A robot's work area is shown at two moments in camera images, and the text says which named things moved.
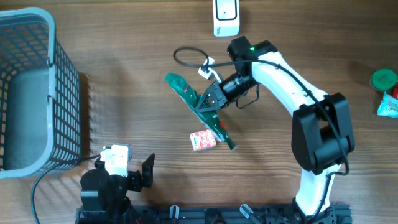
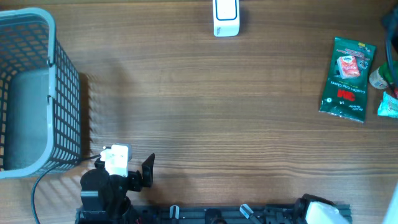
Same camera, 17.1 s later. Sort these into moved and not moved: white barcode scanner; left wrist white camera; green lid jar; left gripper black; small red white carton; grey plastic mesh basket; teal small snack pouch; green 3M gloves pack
Moved: small red white carton; green 3M gloves pack; green lid jar
Not moved: grey plastic mesh basket; left wrist white camera; teal small snack pouch; left gripper black; white barcode scanner
